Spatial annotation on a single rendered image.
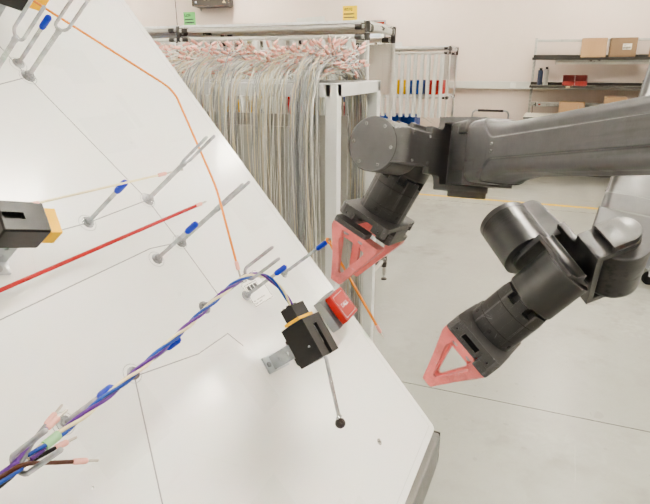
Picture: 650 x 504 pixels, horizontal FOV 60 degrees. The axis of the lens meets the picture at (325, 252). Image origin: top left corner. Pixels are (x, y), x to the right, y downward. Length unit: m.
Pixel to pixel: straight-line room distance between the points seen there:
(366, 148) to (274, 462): 0.39
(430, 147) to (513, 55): 8.12
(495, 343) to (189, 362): 0.35
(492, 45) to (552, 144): 8.28
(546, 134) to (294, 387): 0.49
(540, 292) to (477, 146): 0.16
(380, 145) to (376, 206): 0.10
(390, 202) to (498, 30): 8.13
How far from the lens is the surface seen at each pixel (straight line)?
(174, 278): 0.75
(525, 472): 2.43
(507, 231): 0.63
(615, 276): 0.63
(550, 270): 0.59
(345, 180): 1.71
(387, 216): 0.66
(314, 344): 0.72
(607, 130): 0.42
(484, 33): 8.77
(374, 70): 3.91
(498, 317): 0.61
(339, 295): 0.93
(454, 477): 2.34
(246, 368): 0.75
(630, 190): 0.68
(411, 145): 0.58
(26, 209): 0.60
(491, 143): 0.55
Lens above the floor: 1.48
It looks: 18 degrees down
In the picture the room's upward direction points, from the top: straight up
